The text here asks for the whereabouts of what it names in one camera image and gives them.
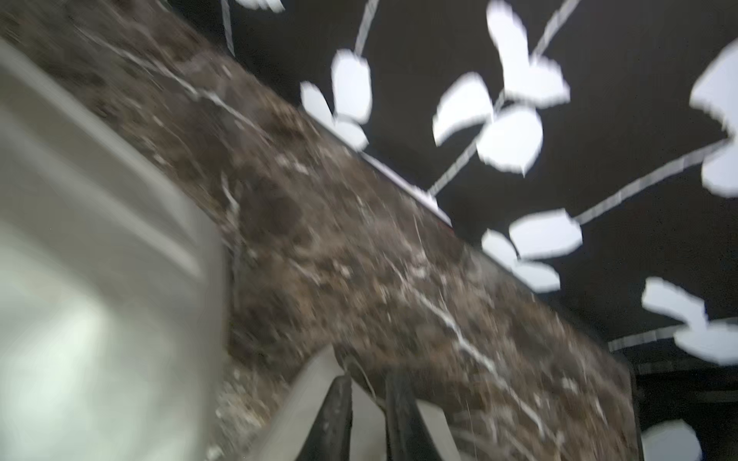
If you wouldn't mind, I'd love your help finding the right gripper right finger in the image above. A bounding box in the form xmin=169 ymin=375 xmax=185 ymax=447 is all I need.
xmin=384 ymin=373 xmax=442 ymax=461

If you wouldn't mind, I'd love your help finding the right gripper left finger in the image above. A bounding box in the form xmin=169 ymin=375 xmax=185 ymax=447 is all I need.
xmin=296 ymin=375 xmax=353 ymax=461

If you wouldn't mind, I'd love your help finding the cream cloth bag corner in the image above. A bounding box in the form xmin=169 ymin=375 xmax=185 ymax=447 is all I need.
xmin=249 ymin=346 xmax=461 ymax=460
xmin=1 ymin=43 xmax=226 ymax=460

